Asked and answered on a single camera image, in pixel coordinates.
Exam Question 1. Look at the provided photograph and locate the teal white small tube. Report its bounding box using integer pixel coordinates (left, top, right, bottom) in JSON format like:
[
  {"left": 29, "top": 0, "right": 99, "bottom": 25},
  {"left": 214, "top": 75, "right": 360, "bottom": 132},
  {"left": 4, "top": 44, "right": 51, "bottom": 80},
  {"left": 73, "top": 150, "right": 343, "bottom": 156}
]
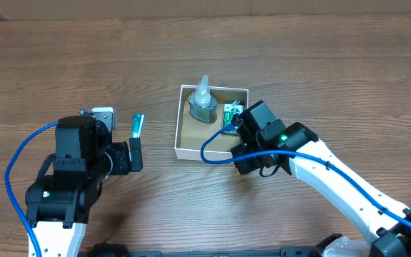
[{"left": 131, "top": 114, "right": 145, "bottom": 138}]

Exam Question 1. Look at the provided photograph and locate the green white small packet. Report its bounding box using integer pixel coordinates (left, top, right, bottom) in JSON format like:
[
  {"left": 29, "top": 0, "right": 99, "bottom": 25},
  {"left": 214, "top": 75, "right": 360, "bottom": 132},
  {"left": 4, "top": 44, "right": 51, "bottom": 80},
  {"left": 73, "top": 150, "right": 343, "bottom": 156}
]
[{"left": 222, "top": 101, "right": 244, "bottom": 136}]

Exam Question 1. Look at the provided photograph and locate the clear purple liquid bottle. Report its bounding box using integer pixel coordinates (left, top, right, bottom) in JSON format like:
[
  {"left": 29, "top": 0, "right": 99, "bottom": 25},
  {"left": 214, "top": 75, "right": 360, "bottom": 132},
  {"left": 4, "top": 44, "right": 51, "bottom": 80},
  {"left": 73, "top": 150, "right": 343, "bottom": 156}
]
[{"left": 188, "top": 75, "right": 218, "bottom": 124}]

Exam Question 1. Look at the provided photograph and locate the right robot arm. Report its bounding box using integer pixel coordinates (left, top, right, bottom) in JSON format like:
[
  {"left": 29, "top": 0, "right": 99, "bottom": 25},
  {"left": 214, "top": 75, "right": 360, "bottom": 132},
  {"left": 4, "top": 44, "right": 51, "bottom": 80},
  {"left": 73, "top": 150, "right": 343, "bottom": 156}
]
[{"left": 231, "top": 101, "right": 411, "bottom": 256}]

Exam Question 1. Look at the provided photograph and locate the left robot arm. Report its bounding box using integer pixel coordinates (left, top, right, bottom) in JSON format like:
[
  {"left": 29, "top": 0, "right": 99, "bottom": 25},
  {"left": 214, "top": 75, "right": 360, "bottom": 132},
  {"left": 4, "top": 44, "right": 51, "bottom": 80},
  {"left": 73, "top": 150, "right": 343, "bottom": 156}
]
[{"left": 25, "top": 114, "right": 145, "bottom": 256}]

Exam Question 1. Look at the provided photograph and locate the white cardboard box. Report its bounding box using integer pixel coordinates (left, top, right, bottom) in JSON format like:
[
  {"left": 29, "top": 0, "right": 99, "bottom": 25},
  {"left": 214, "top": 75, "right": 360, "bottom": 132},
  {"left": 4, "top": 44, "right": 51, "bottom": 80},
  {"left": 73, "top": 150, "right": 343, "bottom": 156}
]
[{"left": 174, "top": 85, "right": 249, "bottom": 161}]

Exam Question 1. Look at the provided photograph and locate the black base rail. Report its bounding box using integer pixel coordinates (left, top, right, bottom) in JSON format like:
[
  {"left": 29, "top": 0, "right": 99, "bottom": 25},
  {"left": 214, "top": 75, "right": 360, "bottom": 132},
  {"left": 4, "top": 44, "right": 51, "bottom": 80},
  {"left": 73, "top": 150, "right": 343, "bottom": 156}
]
[{"left": 78, "top": 243, "right": 325, "bottom": 257}]

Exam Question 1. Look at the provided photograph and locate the left blue cable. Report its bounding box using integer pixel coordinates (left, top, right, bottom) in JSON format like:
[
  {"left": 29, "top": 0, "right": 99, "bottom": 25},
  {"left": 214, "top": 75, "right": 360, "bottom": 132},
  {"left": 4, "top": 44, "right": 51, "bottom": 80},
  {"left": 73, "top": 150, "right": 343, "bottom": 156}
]
[{"left": 4, "top": 120, "right": 60, "bottom": 257}]

